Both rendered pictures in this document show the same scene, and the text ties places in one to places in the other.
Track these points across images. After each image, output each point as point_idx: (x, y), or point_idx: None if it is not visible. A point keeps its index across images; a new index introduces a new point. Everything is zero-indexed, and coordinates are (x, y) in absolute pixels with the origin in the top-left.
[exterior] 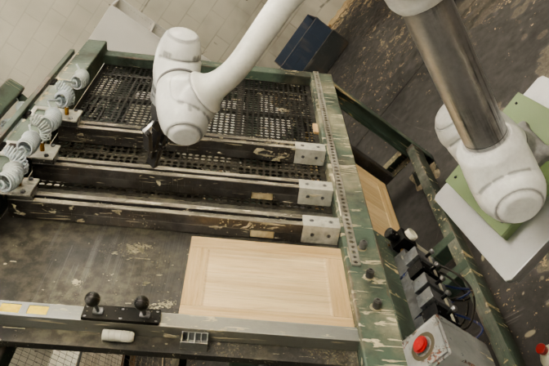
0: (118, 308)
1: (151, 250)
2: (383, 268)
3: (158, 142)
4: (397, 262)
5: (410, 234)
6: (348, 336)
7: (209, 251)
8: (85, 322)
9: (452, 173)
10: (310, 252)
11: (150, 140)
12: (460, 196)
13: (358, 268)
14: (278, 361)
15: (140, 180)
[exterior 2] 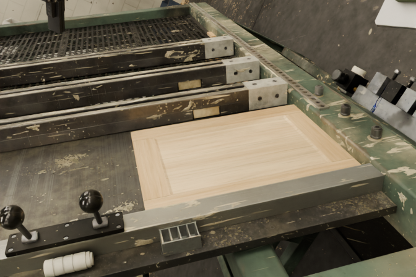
0: (60, 225)
1: (87, 157)
2: (353, 104)
3: None
4: (358, 99)
5: (359, 70)
6: (368, 174)
7: (156, 140)
8: (14, 259)
9: None
10: (265, 114)
11: None
12: (411, 4)
13: (328, 110)
14: (298, 230)
15: (55, 99)
